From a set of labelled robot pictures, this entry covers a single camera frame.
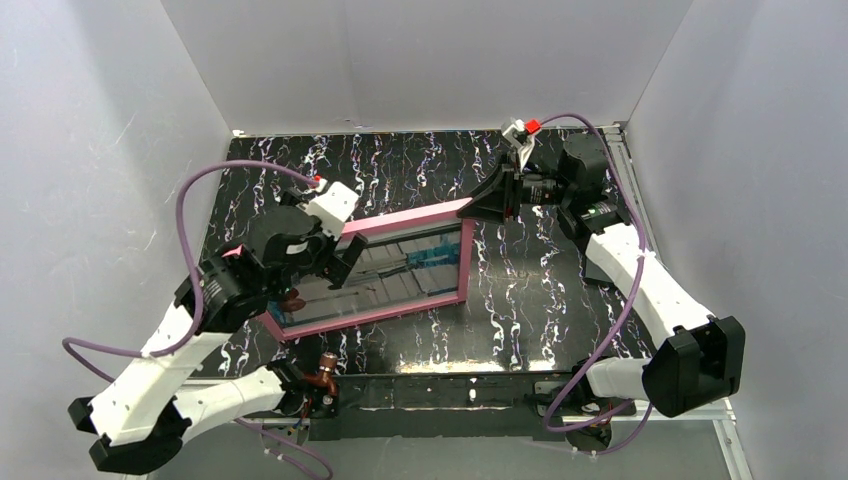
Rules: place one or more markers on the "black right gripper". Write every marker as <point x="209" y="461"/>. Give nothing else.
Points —
<point x="514" y="195"/>

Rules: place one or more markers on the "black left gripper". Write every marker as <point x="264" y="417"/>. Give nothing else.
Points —
<point x="337" y="257"/>

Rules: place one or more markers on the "printed photo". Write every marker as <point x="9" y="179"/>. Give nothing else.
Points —
<point x="397" y="272"/>

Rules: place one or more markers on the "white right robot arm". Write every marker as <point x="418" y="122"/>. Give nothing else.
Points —
<point x="698" y="357"/>

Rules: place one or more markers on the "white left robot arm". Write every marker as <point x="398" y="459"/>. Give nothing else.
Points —
<point x="142" y="419"/>

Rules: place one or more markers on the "copper pipe fitting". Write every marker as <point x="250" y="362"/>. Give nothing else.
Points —
<point x="324" y="377"/>

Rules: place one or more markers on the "aluminium right side rail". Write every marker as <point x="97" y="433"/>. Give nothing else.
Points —
<point x="616" y="139"/>

